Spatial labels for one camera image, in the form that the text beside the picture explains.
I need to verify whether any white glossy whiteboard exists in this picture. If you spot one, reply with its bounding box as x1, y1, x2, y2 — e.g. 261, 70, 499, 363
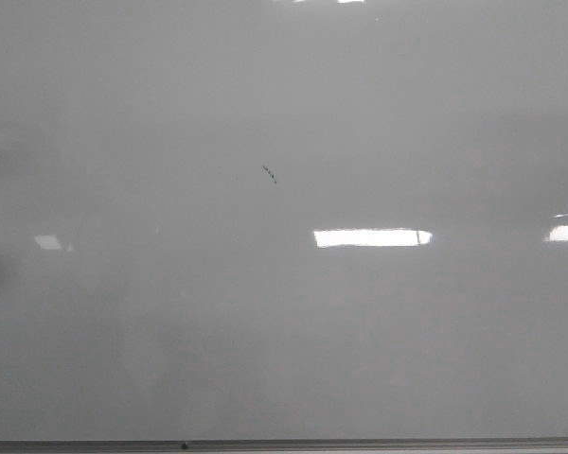
0, 1, 568, 440

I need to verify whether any grey aluminium whiteboard frame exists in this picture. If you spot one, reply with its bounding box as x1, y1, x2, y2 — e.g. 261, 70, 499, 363
0, 437, 568, 453

